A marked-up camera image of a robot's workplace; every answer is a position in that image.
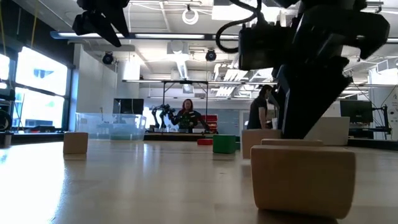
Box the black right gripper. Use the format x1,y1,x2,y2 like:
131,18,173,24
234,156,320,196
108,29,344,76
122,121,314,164
272,0,391,140

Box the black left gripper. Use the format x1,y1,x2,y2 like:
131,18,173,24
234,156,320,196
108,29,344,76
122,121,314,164
72,0,131,49

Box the wooden block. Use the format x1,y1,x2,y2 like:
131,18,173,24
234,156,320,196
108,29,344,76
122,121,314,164
261,138,324,147
250,145,357,220
63,131,89,155
241,129,283,160

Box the green cube block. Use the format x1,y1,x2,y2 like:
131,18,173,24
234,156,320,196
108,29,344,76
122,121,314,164
213,134,236,154

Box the person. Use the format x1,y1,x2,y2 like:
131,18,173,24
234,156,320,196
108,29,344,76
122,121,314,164
247,84,274,130
175,98,203,133

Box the white plastic bin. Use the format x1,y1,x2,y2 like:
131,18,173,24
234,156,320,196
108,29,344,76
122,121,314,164
271,116,351,146

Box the black monitor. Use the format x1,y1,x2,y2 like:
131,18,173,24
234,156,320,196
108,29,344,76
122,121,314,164
340,99,374,124
112,98,145,115

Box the LED light bar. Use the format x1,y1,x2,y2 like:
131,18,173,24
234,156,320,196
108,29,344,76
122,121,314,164
49,30,398,44

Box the large window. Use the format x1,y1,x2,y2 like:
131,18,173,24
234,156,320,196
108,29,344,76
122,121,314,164
0,46,73,132

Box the black metal stand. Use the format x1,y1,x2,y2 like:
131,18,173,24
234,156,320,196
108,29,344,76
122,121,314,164
371,105,393,135

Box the red storage bins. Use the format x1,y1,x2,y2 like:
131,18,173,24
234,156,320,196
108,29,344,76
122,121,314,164
201,114,218,131

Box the clear plastic bin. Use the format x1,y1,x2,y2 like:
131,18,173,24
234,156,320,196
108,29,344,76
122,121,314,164
74,112,147,141

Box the white ceiling light panel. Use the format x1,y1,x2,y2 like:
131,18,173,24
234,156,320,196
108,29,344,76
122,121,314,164
211,0,284,23

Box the black equipment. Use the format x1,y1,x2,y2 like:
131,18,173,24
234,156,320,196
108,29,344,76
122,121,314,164
0,88,16,147

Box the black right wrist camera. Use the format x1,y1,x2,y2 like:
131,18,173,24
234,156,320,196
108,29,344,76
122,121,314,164
238,24,292,71

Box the white ceiling duct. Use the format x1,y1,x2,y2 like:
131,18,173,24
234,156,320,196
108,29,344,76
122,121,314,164
166,40,191,80

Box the white coiled cable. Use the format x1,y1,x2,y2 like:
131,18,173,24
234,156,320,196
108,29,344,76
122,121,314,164
182,7,200,26

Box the black background rig frame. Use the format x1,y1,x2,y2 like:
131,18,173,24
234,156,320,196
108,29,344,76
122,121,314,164
161,80,210,135

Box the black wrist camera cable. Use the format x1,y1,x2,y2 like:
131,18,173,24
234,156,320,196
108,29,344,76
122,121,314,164
215,0,265,54

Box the black aluminium table frame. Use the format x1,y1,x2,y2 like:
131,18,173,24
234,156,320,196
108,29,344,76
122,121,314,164
0,132,398,151

